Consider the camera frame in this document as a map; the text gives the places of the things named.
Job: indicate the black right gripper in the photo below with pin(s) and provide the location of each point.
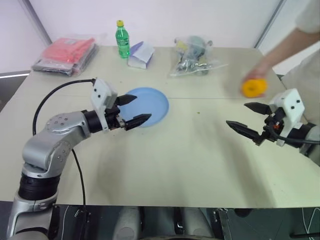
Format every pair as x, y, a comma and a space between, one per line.
272, 125

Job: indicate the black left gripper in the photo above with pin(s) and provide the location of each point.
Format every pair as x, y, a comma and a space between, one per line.
113, 117

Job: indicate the orange round fruit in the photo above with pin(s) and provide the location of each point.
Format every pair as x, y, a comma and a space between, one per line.
253, 87

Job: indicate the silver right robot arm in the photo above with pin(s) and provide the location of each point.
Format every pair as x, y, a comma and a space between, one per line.
311, 138

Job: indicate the person's bare forearm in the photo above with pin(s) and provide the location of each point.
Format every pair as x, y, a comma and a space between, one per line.
287, 46

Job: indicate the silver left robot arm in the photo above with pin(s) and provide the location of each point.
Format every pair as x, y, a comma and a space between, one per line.
53, 140

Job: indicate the light blue plastic plate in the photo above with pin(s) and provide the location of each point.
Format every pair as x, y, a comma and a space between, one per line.
150, 106

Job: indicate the person's bare hand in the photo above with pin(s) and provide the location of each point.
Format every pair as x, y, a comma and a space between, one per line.
256, 71

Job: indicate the white and purple carton box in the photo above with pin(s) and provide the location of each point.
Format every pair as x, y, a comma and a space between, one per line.
141, 55

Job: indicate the green plastic bottle yellow cap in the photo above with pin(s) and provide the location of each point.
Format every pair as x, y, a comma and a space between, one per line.
122, 41

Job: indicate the clear bag of mixed items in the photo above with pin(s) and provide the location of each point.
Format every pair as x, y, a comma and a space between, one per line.
193, 56

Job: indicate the clear bag of red cloths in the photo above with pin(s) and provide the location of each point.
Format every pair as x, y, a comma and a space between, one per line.
68, 56

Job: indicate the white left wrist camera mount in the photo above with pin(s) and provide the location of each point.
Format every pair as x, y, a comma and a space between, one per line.
101, 96

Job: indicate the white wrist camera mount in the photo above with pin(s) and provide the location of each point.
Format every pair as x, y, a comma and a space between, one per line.
290, 107
101, 96

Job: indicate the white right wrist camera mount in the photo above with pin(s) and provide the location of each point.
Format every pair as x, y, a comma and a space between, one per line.
290, 107

